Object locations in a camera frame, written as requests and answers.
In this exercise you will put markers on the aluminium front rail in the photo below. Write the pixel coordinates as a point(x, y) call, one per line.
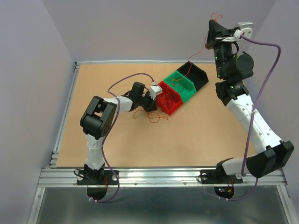
point(154, 177)

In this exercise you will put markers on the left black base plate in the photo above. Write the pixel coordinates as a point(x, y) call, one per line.
point(108, 178)

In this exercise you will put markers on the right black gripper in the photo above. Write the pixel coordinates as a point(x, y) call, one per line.
point(218, 31)

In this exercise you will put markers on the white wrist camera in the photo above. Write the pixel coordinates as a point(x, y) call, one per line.
point(155, 90)
point(243, 28)

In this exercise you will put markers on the black plastic bin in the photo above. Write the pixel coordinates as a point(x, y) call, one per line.
point(194, 74)

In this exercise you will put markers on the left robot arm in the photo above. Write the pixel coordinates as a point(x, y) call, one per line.
point(97, 121)

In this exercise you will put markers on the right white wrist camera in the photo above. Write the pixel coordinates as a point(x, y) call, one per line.
point(243, 28)

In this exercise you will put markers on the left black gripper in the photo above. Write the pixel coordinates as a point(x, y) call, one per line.
point(151, 105)

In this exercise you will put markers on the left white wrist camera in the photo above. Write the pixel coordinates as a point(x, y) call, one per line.
point(155, 90)

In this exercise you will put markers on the green plastic bin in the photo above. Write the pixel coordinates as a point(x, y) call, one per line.
point(181, 84)

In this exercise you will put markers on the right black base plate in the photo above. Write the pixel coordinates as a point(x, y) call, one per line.
point(213, 176)

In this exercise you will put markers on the red plastic bin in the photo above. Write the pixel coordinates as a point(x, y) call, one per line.
point(169, 101)

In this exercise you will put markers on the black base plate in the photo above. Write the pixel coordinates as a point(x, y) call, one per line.
point(108, 178)
point(213, 176)

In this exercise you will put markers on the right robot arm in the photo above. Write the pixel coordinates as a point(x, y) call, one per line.
point(265, 152)

